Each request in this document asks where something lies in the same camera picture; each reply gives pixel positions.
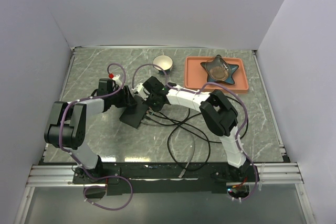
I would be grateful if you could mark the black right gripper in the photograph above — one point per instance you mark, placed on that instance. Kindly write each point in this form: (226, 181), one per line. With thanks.
(157, 109)

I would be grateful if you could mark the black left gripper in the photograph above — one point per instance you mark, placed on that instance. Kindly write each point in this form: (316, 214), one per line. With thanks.
(128, 99)

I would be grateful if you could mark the black network switch box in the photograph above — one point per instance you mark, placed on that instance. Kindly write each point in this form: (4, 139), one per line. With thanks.
(133, 116)

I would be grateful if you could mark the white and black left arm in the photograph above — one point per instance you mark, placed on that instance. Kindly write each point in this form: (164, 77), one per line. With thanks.
(66, 125)

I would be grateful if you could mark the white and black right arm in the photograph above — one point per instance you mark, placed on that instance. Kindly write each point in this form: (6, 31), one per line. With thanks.
(219, 115)

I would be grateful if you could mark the small white teal bowl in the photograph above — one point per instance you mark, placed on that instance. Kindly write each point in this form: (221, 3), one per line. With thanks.
(163, 63)

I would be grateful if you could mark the salmon pink tray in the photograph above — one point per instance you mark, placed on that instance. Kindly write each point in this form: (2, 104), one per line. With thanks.
(195, 76)

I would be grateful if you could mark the dark blue star dish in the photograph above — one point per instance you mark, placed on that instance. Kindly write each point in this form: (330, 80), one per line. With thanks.
(229, 81)

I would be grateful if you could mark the clear glass bowl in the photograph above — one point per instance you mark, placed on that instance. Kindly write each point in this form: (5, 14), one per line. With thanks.
(217, 68)

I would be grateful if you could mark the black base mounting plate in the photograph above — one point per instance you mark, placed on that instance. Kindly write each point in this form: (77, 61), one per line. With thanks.
(122, 178)

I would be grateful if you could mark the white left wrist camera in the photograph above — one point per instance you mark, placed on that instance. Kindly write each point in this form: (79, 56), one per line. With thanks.
(116, 77)

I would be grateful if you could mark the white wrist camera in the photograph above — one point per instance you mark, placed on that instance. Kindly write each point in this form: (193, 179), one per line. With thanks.
(139, 90)
(116, 77)

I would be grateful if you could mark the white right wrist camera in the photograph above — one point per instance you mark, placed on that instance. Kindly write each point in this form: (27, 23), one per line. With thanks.
(139, 90)

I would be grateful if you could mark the aluminium frame rail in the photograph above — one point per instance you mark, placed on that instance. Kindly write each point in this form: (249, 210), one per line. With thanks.
(62, 175)

